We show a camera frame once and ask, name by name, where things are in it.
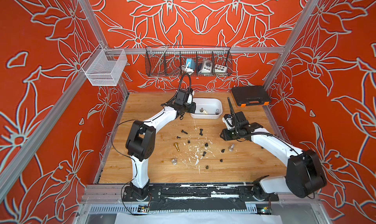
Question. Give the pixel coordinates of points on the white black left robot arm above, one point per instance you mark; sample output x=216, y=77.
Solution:
x=141, y=140

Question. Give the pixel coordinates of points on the black orange tool case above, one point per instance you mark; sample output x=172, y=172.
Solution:
x=250, y=96

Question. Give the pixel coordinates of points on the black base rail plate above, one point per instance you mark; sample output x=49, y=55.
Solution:
x=184, y=191

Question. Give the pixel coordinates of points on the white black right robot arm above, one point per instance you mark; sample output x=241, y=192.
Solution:
x=304, y=175

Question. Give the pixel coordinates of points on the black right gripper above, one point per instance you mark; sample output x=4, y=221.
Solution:
x=224, y=134

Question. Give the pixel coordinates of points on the gold chess piece lying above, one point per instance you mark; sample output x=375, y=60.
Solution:
x=176, y=145

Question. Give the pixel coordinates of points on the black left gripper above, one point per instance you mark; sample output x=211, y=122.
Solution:
x=193, y=106

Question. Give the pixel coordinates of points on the black wire wall basket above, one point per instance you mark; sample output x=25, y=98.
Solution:
x=175, y=60

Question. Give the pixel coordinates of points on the white dotted cube in basket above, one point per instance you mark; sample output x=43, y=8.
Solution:
x=220, y=69

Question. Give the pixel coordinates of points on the white plastic storage box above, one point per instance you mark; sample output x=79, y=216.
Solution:
x=208, y=104

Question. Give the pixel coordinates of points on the clear plastic wall bin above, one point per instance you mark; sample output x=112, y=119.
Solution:
x=101, y=71

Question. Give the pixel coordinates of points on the teal box in basket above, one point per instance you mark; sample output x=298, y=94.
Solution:
x=190, y=65

